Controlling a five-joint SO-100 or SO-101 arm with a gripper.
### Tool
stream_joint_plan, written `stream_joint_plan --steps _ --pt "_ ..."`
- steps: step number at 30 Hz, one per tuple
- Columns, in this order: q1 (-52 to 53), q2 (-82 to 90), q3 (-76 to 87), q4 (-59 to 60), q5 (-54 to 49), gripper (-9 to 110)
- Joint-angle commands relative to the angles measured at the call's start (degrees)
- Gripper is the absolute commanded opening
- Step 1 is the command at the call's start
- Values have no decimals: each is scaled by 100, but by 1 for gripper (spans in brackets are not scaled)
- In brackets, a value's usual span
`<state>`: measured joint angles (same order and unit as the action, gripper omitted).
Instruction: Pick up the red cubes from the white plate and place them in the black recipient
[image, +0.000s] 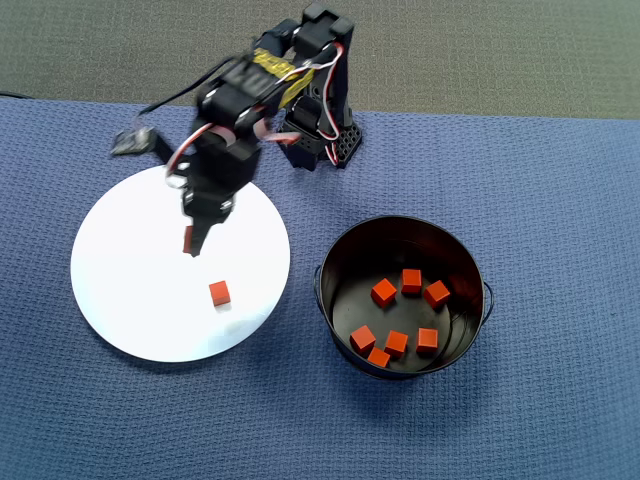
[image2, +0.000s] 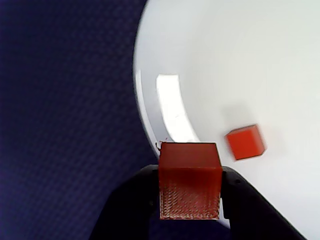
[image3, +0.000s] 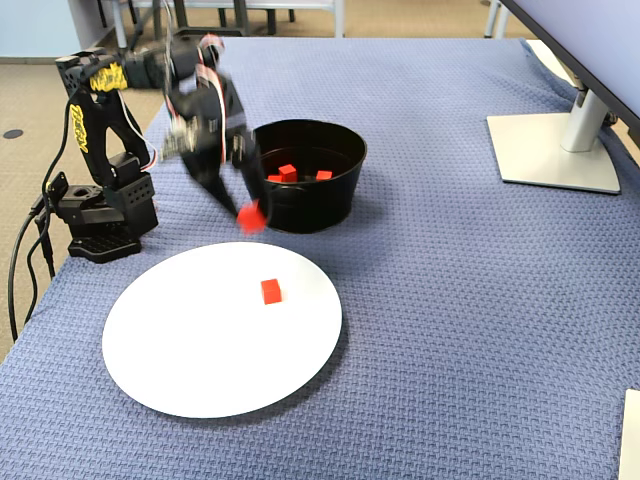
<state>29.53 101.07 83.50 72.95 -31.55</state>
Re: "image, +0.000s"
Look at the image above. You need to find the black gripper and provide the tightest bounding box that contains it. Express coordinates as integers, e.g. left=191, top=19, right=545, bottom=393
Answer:
left=180, top=133, right=262, bottom=259

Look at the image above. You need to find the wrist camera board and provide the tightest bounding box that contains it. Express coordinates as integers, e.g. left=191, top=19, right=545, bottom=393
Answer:
left=110, top=126, right=170, bottom=157

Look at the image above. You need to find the white red servo wire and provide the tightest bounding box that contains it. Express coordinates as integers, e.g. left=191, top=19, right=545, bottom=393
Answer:
left=269, top=42, right=347, bottom=164
left=165, top=122, right=237, bottom=189

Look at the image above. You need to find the black round bowl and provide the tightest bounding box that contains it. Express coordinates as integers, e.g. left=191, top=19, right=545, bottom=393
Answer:
left=312, top=214, right=495, bottom=382

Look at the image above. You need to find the white round plate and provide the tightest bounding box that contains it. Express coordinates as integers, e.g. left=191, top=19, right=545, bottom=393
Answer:
left=70, top=164, right=292, bottom=364

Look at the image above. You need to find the blue woven cloth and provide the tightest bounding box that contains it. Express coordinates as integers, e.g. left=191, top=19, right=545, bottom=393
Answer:
left=0, top=96, right=640, bottom=480

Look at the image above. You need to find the thin black camera cable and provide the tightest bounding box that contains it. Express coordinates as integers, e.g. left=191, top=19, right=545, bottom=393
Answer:
left=134, top=55, right=239, bottom=124

